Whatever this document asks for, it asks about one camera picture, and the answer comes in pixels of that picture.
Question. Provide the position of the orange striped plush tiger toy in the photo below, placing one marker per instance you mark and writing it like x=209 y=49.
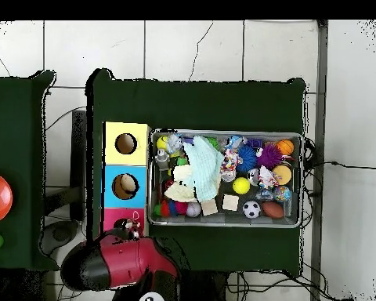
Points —
x=123 y=224

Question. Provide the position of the multicolour spiky caterpillar toy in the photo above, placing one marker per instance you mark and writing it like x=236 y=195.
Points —
x=175 y=208

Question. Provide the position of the cream waffle cloth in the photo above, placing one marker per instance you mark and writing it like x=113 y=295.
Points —
x=181 y=185

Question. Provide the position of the mint waffle cloth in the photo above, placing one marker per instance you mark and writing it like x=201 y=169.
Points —
x=206 y=169

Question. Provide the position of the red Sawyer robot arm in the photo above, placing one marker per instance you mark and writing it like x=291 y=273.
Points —
x=128 y=260

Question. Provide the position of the wooden box with three holes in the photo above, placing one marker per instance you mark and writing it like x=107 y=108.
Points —
x=111 y=156

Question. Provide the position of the black stand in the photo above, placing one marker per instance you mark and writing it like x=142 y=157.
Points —
x=78 y=141

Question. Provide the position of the small colourful crumpled paper ball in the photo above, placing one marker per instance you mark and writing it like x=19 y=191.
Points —
x=230 y=161

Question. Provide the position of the blue spiky ball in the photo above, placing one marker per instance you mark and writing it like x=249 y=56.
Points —
x=247 y=158

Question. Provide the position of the crushed bottle with blue label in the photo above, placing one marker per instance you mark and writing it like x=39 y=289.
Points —
x=236 y=141

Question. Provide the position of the dark green table cloth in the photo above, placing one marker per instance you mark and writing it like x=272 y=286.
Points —
x=191 y=103
x=25 y=94

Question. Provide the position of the long colourful crumpled wrapper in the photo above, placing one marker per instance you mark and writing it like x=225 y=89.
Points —
x=268 y=178

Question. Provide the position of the purple spiky ball with eyes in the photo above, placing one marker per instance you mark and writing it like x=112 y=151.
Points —
x=269 y=156

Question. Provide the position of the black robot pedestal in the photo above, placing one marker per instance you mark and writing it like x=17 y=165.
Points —
x=203 y=288

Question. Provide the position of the grey metal rail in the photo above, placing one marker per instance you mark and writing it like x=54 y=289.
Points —
x=321 y=94

